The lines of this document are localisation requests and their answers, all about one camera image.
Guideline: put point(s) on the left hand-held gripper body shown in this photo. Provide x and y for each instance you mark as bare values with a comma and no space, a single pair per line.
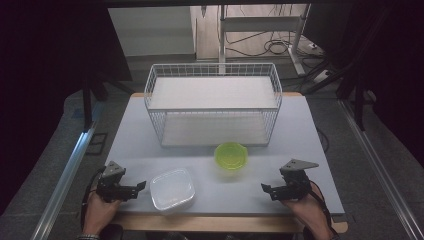
111,186

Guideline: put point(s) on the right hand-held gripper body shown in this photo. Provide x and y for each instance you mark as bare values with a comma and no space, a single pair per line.
295,183

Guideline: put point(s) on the translucent white square food container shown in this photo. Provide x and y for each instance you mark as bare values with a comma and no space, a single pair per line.
172,189

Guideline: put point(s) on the green round lidded container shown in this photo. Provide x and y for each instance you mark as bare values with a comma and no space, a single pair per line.
231,156

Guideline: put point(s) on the person's left hand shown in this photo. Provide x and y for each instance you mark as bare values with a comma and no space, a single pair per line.
98,213

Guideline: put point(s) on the person's right hand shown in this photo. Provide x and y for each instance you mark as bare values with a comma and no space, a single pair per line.
308,210

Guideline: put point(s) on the grey table mat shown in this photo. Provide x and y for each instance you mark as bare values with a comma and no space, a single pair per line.
300,133

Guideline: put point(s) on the black metal stand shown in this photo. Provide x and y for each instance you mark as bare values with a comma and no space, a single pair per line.
87,106
359,103

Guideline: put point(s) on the white power strip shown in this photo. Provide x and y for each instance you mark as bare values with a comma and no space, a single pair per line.
322,76

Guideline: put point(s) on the black curtain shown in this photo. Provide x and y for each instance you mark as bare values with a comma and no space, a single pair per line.
43,83
393,66

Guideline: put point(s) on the pale cabinet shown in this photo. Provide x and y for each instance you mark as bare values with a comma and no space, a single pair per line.
151,31

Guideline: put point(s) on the aluminium rail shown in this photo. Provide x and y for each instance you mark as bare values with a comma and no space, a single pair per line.
376,166
71,166

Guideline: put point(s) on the black rectangular floor frame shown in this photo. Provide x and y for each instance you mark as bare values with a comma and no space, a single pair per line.
97,144

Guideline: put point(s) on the white metal desk frame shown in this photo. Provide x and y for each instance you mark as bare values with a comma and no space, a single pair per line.
260,23

